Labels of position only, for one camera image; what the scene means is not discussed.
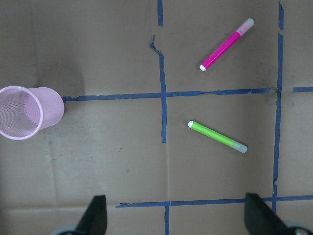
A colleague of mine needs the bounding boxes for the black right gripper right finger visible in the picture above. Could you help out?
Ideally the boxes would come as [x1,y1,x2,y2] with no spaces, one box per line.
[245,192,313,235]

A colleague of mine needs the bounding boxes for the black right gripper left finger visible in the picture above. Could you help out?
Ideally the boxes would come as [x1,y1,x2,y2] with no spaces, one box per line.
[75,195,107,235]

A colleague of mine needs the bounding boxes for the pink highlighter pen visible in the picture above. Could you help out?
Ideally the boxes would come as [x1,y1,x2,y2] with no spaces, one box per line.
[199,18,255,71]

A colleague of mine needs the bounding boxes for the pink mesh cup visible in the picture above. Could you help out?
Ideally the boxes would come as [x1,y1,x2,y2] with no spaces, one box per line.
[0,86,65,141]

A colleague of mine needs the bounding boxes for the green highlighter pen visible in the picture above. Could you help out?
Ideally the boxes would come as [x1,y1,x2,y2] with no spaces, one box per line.
[188,120,247,153]

